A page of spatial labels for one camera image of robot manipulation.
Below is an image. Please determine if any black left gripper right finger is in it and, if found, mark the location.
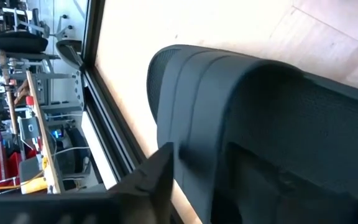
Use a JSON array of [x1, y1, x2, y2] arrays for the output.
[[211, 142, 358, 224]]

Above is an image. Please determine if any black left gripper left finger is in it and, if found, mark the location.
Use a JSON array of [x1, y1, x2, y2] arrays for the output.
[[109, 141, 175, 224]]

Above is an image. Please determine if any black rubber slide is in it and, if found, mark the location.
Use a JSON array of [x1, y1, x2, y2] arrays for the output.
[[146, 43, 358, 224]]

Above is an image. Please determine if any white strip panel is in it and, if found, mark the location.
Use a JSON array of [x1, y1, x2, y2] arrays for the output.
[[80, 111, 119, 190]]

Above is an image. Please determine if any wooden plank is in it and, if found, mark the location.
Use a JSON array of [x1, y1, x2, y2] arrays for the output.
[[25, 70, 63, 194]]

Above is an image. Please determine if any wooden pole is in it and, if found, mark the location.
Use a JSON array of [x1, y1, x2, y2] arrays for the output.
[[0, 49, 19, 135]]

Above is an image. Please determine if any thin white cable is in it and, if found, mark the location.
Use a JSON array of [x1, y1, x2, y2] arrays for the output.
[[50, 145, 91, 158]]

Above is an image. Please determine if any black aluminium table frame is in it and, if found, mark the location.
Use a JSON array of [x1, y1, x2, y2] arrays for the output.
[[80, 0, 149, 190]]

